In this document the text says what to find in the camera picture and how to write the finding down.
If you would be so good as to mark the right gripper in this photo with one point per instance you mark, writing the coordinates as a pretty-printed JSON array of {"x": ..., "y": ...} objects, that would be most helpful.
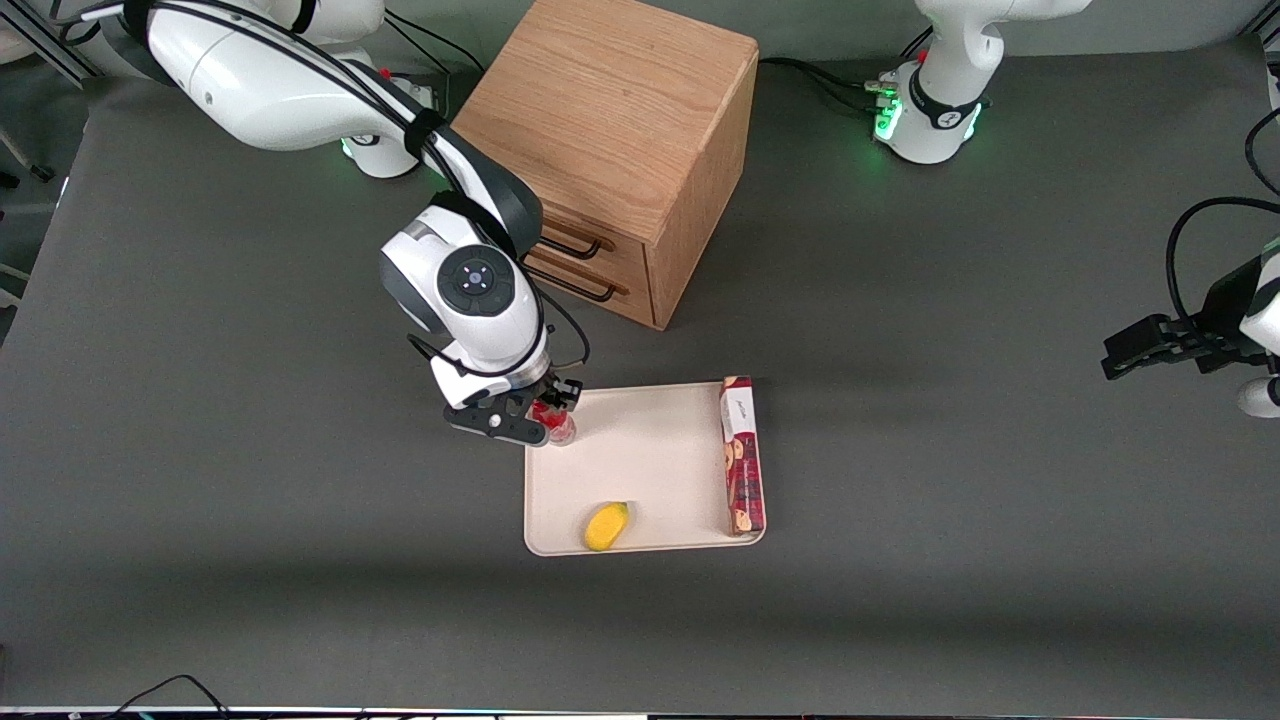
[{"x": 551, "y": 385}]

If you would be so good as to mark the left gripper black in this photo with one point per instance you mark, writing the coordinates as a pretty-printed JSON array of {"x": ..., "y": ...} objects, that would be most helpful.
[{"x": 1222, "y": 312}]

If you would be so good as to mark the red coke bottle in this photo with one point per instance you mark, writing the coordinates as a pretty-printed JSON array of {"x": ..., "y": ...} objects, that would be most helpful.
[{"x": 560, "y": 428}]

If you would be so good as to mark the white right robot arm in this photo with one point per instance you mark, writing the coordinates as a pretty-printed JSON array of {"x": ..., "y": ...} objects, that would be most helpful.
[{"x": 270, "y": 90}]

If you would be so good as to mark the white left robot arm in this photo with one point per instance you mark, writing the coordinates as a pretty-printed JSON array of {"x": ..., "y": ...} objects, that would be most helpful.
[{"x": 950, "y": 60}]

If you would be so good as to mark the cream rectangular tray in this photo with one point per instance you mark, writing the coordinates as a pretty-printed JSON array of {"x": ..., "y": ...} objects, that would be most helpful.
[{"x": 660, "y": 460}]

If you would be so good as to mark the yellow lemon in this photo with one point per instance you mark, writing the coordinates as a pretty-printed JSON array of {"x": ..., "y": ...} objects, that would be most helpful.
[{"x": 606, "y": 527}]

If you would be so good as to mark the red cookie box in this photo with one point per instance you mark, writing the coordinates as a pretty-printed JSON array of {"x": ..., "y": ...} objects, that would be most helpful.
[{"x": 742, "y": 460}]

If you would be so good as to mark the wooden drawer cabinet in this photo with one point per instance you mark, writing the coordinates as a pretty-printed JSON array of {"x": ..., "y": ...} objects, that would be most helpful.
[{"x": 610, "y": 120}]

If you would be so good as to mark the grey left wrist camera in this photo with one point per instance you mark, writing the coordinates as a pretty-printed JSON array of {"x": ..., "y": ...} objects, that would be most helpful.
[{"x": 1258, "y": 398}]

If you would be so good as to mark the aluminium frame rail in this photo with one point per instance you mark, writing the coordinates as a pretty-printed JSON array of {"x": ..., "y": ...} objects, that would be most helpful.
[{"x": 50, "y": 55}]

